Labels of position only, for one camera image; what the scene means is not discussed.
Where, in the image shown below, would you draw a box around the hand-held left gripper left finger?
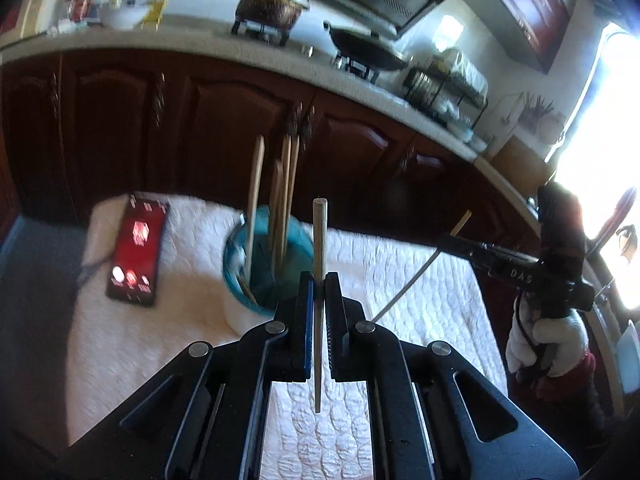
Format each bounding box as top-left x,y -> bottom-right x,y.
52,271 -> 316,480

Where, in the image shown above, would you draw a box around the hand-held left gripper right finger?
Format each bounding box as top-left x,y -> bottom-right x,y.
324,272 -> 581,480

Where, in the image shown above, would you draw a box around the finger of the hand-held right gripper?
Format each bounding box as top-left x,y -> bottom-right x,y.
434,233 -> 497,274

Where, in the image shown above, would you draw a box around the brown wooden chopstick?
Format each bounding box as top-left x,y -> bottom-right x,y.
268,158 -> 284,272
283,135 -> 301,257
277,134 -> 293,262
372,209 -> 472,322

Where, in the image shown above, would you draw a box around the white floral cup teal inside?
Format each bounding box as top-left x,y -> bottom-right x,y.
221,212 -> 316,334

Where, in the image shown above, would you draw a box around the pale wooden chopstick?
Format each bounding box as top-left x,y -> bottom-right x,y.
312,198 -> 329,414
243,134 -> 266,282

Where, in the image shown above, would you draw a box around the person's right hand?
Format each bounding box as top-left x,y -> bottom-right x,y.
505,299 -> 590,377

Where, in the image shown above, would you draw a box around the wooden cutting board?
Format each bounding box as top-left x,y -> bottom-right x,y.
492,135 -> 557,197

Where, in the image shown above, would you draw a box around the white utensil holder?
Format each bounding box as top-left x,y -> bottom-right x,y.
517,92 -> 569,144

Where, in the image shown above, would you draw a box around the white quilted tablecloth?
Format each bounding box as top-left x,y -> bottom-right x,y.
65,192 -> 509,480

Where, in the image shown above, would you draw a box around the black smartphone red screen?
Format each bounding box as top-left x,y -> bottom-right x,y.
105,192 -> 171,306

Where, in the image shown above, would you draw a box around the black wok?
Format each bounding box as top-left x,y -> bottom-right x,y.
322,20 -> 414,74

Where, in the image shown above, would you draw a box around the brown wooden base cabinets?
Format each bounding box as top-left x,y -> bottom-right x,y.
0,49 -> 547,273

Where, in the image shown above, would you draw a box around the black gas stove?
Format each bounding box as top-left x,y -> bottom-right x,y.
229,16 -> 382,84

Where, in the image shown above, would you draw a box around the grey kitchen countertop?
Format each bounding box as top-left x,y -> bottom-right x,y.
0,10 -> 556,211

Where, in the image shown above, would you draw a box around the brown cooking pot with lid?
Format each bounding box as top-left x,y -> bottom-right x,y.
234,0 -> 311,37

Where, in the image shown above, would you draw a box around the white bowl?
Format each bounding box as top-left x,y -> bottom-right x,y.
97,0 -> 152,31

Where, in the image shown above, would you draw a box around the cream countertop appliance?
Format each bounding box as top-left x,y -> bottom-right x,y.
17,0 -> 69,39

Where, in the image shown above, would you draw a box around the wire dish rack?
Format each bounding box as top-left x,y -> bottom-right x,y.
402,47 -> 489,132

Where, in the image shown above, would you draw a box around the brown wooden wall cabinet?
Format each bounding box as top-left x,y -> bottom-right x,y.
469,0 -> 572,74

